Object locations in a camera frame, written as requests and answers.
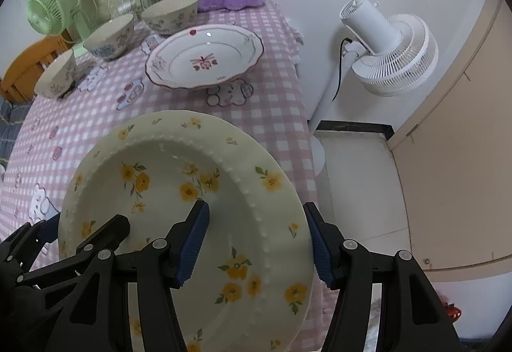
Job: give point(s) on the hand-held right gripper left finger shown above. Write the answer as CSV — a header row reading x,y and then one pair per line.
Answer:
x,y
194,246

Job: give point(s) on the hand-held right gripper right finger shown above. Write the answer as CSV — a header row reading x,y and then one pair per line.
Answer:
x,y
320,248

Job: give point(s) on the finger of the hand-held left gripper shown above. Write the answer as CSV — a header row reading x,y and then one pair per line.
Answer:
x,y
114,230
51,228

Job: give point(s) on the yellow floral plate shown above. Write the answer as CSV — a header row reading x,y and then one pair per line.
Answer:
x,y
160,160

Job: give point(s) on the cream floral ceramic bowl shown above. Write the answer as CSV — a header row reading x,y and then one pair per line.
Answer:
x,y
110,38
56,76
170,16

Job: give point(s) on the white plate with red pattern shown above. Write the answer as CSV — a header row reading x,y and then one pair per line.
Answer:
x,y
224,52

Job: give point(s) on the grey plaid pillow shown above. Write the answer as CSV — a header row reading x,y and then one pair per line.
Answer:
x,y
12,132

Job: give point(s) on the small red object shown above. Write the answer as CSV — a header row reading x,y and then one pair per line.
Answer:
x,y
452,310

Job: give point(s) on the pink checkered tablecloth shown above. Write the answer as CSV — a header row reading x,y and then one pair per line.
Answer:
x,y
276,108

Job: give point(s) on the wooden headboard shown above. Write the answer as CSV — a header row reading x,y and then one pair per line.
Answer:
x,y
28,64

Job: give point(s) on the beige cabinet door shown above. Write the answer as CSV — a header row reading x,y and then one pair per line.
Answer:
x,y
460,156

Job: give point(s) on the white standing fan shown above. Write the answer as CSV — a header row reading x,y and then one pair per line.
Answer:
x,y
396,56

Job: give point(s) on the green table fan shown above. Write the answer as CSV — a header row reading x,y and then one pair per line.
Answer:
x,y
46,6

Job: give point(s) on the cotton swab container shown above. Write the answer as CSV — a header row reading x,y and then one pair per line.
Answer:
x,y
126,8

